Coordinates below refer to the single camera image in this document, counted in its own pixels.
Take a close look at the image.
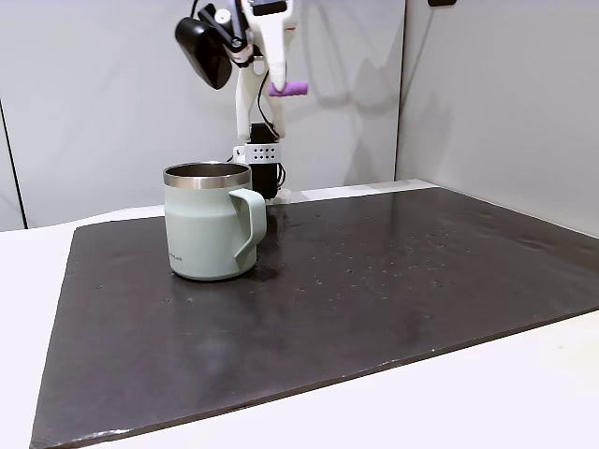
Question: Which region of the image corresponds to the purple pen grip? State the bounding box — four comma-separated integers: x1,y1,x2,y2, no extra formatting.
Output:
269,80,310,98

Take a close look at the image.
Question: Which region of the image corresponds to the pale green steel mug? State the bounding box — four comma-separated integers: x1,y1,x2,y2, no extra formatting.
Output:
162,161,269,282

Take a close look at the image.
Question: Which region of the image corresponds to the dark brown table mat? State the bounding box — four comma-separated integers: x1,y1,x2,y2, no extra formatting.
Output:
28,185,599,449

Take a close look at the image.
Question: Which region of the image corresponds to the black cable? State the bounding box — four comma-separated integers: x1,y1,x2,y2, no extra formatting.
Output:
188,0,283,140

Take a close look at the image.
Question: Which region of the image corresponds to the black oval camera box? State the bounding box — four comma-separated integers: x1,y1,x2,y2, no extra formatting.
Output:
174,3,245,92

